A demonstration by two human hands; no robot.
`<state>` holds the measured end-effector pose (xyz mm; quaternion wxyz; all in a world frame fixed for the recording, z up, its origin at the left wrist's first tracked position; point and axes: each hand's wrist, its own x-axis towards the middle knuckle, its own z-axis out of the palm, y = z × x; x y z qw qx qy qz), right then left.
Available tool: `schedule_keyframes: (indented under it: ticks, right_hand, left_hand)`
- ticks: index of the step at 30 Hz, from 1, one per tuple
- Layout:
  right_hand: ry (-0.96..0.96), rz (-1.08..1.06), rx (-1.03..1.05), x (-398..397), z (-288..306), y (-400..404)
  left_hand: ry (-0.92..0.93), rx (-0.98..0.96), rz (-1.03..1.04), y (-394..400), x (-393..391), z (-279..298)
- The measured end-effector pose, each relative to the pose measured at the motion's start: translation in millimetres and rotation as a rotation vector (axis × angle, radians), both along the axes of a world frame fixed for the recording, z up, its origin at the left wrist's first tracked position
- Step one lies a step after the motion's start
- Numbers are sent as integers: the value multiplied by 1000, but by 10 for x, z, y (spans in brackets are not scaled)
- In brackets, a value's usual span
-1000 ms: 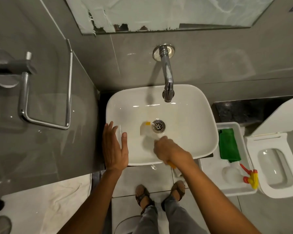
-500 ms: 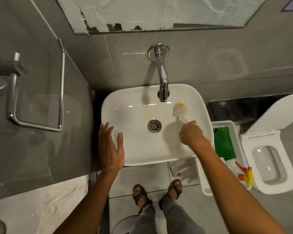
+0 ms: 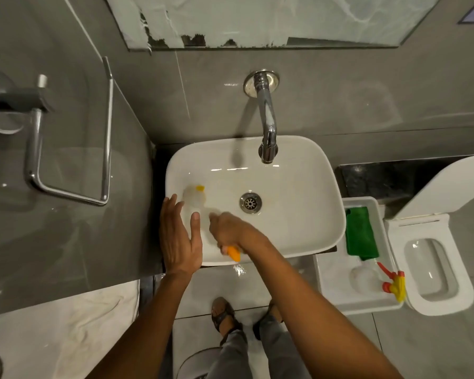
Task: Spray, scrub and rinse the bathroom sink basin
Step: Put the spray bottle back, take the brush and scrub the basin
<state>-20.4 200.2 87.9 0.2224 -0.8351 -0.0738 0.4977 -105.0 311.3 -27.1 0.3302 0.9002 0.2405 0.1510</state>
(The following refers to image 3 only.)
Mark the brown left sandal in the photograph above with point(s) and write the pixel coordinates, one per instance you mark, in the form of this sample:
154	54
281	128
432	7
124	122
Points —
222	311

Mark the chrome wall faucet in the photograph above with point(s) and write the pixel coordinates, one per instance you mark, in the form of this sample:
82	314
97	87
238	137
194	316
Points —
266	118

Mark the person's right fingers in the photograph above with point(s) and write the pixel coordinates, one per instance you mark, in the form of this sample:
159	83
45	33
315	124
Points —
218	228

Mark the person's right leg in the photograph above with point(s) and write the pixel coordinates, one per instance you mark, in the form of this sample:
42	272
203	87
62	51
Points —
280	351

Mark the wall mirror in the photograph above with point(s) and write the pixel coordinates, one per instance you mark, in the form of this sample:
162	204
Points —
260	15

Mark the person's left leg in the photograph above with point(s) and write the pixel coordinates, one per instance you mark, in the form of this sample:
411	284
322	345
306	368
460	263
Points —
233	355

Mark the grey wall fixture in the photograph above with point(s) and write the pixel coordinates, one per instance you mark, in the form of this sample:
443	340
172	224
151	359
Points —
15	99

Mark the white toilet lid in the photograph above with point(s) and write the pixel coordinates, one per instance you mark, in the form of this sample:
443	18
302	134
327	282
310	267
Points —
450	185

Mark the black stone counter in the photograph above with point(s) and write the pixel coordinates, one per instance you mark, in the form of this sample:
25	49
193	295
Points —
379	181

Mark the person's right forearm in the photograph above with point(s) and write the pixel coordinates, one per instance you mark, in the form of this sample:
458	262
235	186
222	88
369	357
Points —
312	311

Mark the person's left thumb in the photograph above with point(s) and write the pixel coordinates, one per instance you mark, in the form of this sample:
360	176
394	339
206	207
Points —
196	228

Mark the person's leg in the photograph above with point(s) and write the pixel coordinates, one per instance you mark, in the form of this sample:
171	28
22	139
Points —
280	351
233	355

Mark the spray bottle with yellow trigger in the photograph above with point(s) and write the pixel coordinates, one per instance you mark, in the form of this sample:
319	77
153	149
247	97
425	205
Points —
395	286

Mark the white ceramic sink basin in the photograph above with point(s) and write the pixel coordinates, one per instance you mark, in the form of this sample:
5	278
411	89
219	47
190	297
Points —
296	201

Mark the person's left hand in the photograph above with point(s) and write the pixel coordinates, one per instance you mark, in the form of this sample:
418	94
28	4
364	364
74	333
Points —
179	248

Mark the brown right sandal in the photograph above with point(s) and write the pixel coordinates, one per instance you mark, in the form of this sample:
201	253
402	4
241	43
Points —
265	317

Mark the grey bucket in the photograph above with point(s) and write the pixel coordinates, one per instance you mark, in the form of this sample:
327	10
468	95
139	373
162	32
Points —
193	361

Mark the chrome sink drain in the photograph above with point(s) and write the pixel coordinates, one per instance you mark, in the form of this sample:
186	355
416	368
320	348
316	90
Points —
250	202

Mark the white bottle with yellow cap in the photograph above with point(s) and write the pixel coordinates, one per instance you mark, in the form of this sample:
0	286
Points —
195	199

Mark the person's right hand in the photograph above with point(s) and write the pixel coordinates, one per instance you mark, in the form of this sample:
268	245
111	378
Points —
237	234

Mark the person's left forearm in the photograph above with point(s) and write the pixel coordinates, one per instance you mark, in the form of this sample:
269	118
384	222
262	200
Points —
150	327

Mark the white plastic tray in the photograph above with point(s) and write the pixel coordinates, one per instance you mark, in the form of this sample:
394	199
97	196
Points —
335	276

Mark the orange scrubber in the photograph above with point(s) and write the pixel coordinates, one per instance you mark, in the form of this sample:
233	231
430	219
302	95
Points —
234	254

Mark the green cloth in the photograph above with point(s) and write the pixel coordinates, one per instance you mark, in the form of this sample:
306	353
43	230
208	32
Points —
361	232

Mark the brown sandal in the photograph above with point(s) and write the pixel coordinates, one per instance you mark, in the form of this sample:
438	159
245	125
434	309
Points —
222	311
265	317

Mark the white toilet bowl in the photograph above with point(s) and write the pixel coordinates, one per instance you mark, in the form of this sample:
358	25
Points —
399	240

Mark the chrome towel rail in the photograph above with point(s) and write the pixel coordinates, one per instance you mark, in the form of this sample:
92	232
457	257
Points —
33	153

